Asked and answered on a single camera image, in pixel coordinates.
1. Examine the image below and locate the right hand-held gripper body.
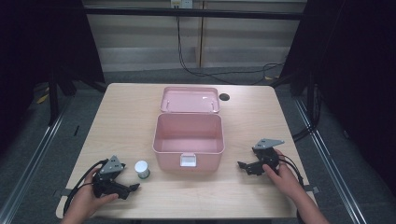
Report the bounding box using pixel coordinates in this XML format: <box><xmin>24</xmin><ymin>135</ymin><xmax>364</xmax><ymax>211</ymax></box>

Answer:
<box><xmin>251</xmin><ymin>138</ymin><xmax>286</xmax><ymax>175</ymax></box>

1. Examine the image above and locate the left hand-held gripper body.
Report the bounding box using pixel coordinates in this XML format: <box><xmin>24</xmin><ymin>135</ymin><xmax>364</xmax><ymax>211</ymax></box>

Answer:
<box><xmin>92</xmin><ymin>154</ymin><xmax>131</xmax><ymax>201</ymax></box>

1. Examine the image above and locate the small white bottle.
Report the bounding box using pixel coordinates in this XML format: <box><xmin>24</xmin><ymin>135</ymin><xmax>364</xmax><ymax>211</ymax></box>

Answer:
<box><xmin>134</xmin><ymin>160</ymin><xmax>151</xmax><ymax>180</ymax></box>

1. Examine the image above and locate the pink plastic storage box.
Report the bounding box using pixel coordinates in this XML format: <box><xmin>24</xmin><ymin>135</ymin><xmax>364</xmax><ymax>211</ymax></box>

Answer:
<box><xmin>151</xmin><ymin>86</ymin><xmax>226</xmax><ymax>173</ymax></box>

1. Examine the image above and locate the person's right hand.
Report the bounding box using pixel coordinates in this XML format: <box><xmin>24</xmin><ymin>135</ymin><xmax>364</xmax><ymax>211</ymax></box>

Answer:
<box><xmin>262</xmin><ymin>148</ymin><xmax>304</xmax><ymax>203</ymax></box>

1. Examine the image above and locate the person's left hand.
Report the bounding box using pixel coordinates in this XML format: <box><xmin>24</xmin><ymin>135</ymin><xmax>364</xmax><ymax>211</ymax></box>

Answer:
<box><xmin>67</xmin><ymin>167</ymin><xmax>120</xmax><ymax>222</ymax></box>

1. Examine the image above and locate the black metal stand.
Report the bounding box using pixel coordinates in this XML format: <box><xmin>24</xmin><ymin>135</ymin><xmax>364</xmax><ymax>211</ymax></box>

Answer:
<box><xmin>46</xmin><ymin>73</ymin><xmax>108</xmax><ymax>127</ymax></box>

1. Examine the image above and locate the black curtain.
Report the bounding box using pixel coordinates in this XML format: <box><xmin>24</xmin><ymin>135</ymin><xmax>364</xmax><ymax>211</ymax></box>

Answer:
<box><xmin>279</xmin><ymin>0</ymin><xmax>396</xmax><ymax>194</ymax></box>
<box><xmin>0</xmin><ymin>0</ymin><xmax>106</xmax><ymax>150</ymax></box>

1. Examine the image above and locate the black horizontal metal bar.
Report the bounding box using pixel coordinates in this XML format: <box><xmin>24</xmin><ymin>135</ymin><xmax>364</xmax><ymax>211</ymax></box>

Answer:
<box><xmin>83</xmin><ymin>7</ymin><xmax>307</xmax><ymax>21</ymax></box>

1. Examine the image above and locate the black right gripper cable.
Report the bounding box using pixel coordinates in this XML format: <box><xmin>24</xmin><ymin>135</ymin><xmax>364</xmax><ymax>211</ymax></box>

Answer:
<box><xmin>277</xmin><ymin>154</ymin><xmax>305</xmax><ymax>188</ymax></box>

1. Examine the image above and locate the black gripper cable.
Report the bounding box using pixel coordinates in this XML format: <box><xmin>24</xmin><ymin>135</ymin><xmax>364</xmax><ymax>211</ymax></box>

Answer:
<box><xmin>277</xmin><ymin>154</ymin><xmax>305</xmax><ymax>188</ymax></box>
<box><xmin>63</xmin><ymin>159</ymin><xmax>109</xmax><ymax>217</ymax></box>

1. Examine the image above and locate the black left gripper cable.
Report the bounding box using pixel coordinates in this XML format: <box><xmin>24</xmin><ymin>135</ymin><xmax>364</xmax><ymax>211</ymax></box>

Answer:
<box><xmin>63</xmin><ymin>159</ymin><xmax>109</xmax><ymax>217</ymax></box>

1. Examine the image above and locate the silver floor rail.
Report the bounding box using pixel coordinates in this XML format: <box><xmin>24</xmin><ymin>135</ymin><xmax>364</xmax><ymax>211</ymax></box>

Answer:
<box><xmin>0</xmin><ymin>102</ymin><xmax>74</xmax><ymax>224</ymax></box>
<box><xmin>293</xmin><ymin>97</ymin><xmax>368</xmax><ymax>224</ymax></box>

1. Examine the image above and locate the black wall cable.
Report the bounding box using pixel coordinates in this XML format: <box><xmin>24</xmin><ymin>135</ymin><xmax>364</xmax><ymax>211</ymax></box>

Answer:
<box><xmin>176</xmin><ymin>15</ymin><xmax>286</xmax><ymax>86</ymax></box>

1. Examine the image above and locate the white wall socket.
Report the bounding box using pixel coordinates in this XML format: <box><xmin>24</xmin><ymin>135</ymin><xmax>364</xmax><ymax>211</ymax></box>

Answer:
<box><xmin>170</xmin><ymin>0</ymin><xmax>194</xmax><ymax>9</ymax></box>

